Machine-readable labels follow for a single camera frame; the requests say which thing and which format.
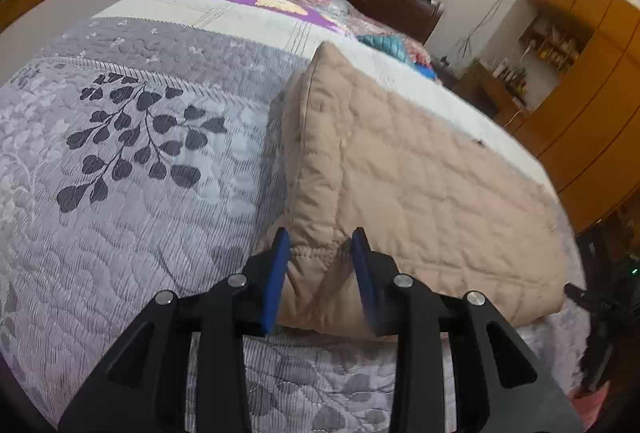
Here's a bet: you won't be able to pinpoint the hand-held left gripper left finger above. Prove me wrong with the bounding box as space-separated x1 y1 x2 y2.
57 227 292 433

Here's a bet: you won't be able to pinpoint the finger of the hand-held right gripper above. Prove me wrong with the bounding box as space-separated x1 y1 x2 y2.
564 283 613 314

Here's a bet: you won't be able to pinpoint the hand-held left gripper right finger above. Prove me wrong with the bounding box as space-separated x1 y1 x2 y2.
350 227 585 433

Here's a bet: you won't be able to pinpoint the beige quilted jacket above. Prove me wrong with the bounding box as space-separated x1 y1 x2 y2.
270 40 568 341

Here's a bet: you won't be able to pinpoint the grey leaf-print bedspread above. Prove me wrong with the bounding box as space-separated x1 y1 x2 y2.
0 16 591 433

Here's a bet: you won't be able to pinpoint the wooden wardrobe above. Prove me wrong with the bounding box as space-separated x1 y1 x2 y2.
515 0 640 234

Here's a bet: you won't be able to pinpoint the wooden desk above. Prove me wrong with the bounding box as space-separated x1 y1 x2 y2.
452 60 531 134

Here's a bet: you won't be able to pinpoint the dark nightstand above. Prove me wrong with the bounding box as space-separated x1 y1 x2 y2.
432 58 462 87

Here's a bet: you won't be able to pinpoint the cluster of small desk items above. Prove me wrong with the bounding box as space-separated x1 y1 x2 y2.
502 66 529 97

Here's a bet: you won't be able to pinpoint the teal quilted jacket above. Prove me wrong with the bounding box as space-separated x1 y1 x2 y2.
357 33 418 64

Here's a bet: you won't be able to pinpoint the row of shelf bottles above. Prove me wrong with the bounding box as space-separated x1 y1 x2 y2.
537 20 581 65

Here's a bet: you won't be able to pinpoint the cream plaid sheet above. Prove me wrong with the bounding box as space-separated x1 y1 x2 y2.
92 0 556 186

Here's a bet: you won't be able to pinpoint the hanging wall cables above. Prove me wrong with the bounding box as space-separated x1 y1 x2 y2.
452 0 531 59

